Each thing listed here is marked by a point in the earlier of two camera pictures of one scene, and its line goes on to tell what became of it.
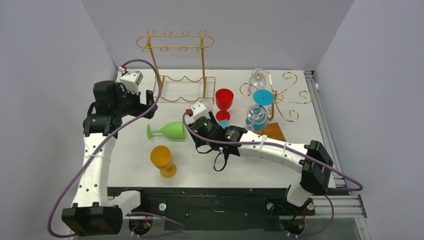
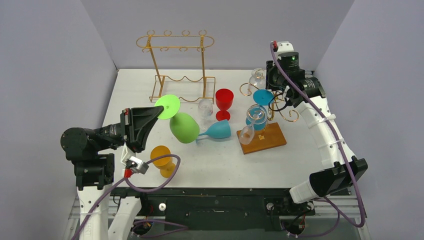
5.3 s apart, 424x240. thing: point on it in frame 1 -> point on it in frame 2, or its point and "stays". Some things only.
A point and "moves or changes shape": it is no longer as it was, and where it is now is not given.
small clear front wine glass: [256, 115] stays
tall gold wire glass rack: [178, 61] stays
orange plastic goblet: [160, 157] stays
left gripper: [140, 108] -> [135, 124]
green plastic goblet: [173, 129] moves or changes shape
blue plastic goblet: [257, 115] stays
